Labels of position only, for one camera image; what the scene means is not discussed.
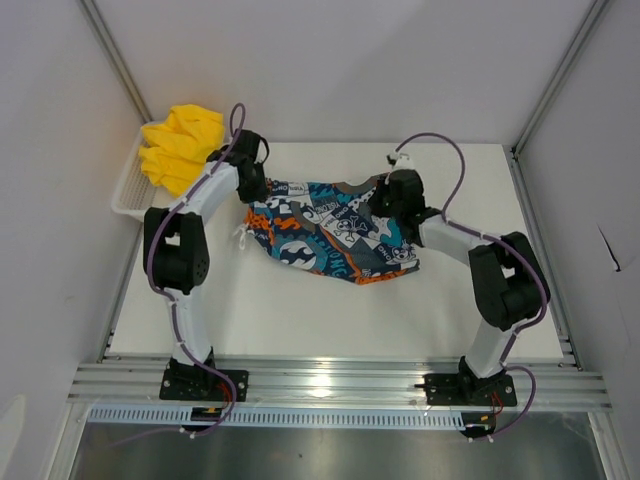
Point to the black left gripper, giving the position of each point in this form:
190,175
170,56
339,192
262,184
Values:
260,194

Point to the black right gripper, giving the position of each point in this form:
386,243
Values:
374,204

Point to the colourful patterned shorts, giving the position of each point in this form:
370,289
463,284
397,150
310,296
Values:
328,229

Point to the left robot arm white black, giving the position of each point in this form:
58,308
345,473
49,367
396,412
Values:
176,257

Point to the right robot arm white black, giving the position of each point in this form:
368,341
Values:
510,290

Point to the yellow shorts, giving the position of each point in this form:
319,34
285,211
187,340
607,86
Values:
175,151

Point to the white plastic basket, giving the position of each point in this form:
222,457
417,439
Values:
134,193

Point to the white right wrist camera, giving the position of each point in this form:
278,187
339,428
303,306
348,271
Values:
400,161

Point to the aluminium mounting rail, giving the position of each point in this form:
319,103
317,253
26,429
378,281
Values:
342,383

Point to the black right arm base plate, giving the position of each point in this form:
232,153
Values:
447,389

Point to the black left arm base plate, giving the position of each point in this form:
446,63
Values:
191,383

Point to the slotted grey cable duct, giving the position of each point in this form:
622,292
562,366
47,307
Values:
415,419

